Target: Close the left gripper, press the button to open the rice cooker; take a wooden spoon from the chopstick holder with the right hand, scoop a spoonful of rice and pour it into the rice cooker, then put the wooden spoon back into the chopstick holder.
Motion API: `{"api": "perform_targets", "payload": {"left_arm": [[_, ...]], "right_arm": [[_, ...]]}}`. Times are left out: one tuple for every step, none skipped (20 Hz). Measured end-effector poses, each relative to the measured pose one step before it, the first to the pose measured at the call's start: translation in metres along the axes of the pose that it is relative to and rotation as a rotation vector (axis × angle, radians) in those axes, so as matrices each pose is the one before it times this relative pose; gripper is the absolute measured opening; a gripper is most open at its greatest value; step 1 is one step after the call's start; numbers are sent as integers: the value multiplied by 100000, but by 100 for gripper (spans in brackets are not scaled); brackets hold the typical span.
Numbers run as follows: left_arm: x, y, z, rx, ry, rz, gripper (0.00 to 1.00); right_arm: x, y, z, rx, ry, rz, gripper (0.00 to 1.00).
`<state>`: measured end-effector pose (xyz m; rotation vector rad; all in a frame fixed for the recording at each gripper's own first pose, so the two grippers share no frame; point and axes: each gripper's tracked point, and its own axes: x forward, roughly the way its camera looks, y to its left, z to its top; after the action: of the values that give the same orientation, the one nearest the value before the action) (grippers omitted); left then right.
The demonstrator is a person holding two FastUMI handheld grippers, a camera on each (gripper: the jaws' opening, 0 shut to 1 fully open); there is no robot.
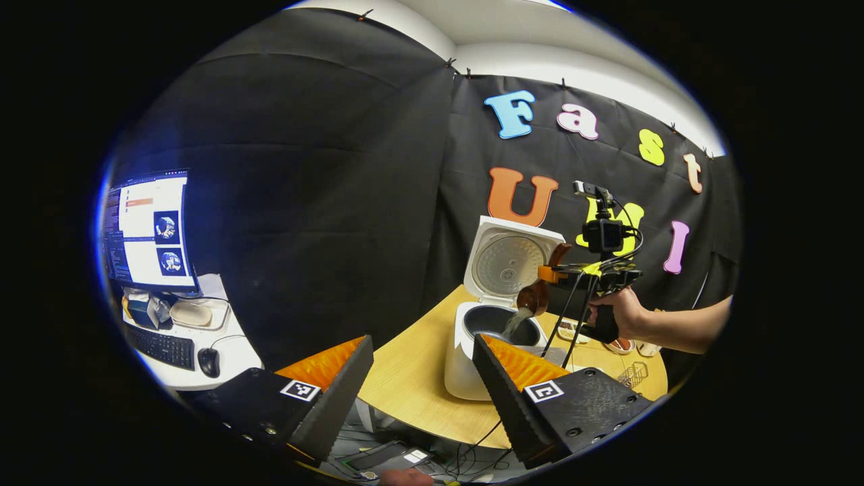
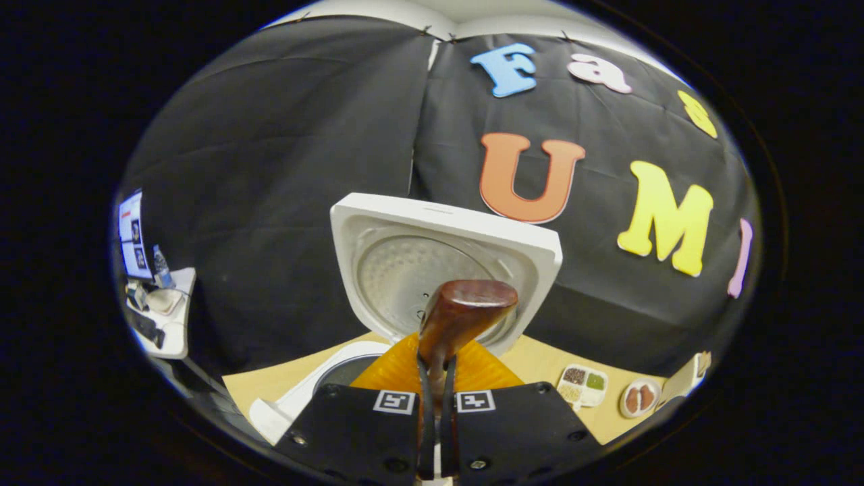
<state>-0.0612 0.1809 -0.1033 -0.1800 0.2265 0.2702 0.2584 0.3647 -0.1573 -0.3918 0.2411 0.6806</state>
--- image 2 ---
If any clear water bottle blue label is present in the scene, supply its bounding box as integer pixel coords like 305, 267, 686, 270
152, 244, 176, 290

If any white divided grain tray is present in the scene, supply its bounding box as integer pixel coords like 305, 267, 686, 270
556, 364, 609, 412

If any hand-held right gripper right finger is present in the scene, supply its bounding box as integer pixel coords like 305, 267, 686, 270
441, 337, 603, 486

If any small white dish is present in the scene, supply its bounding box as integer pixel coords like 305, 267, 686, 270
144, 288, 184, 317

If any white toaster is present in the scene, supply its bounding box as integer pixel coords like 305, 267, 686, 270
658, 351, 712, 406

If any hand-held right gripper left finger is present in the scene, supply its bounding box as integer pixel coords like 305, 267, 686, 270
273, 332, 437, 486

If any white rice cooker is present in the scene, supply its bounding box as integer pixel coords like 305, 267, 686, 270
248, 193, 564, 447

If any brown wooden spoon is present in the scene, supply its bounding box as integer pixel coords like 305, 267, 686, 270
416, 279, 520, 407

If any computer monitor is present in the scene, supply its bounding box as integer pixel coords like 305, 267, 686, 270
117, 190, 155, 281

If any black backdrop cloth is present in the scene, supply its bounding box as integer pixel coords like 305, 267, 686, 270
115, 15, 763, 379

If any black keyboard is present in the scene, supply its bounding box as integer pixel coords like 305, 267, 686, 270
128, 306, 165, 350

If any white round plate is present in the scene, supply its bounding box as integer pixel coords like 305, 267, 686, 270
619, 378, 663, 420

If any white side table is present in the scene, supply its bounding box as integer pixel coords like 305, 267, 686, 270
124, 267, 197, 360

